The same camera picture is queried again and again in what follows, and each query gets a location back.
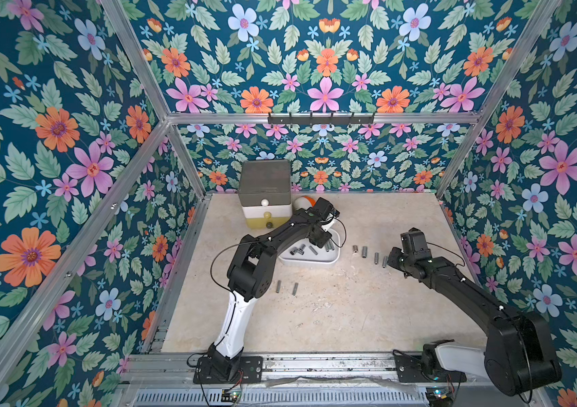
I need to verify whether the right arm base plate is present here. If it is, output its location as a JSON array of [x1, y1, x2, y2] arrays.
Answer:
[[392, 349, 467, 383]]

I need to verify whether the white orange ball toy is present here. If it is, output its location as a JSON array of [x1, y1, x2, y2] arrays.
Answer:
[[293, 196, 316, 210]]

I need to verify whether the aluminium front rail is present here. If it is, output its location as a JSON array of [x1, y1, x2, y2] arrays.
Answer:
[[112, 352, 553, 406]]

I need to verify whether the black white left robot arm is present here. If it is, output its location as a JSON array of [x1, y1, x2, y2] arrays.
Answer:
[[200, 198, 340, 383]]

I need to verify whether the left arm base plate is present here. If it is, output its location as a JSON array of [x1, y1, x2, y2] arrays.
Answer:
[[193, 356, 264, 384]]

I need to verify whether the grey white yellow drawer box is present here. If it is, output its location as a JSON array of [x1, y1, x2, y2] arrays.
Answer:
[[239, 159, 293, 229]]

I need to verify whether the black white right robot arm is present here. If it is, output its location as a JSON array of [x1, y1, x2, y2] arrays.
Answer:
[[387, 228, 563, 396]]

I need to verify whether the black wall hook rail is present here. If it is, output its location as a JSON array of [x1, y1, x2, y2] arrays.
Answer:
[[266, 113, 375, 127]]

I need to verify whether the white plastic storage tray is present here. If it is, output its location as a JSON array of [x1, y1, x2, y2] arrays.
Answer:
[[278, 229, 342, 267]]

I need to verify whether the sockets pile in tray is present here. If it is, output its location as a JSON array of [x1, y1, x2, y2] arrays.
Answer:
[[288, 240, 336, 256]]

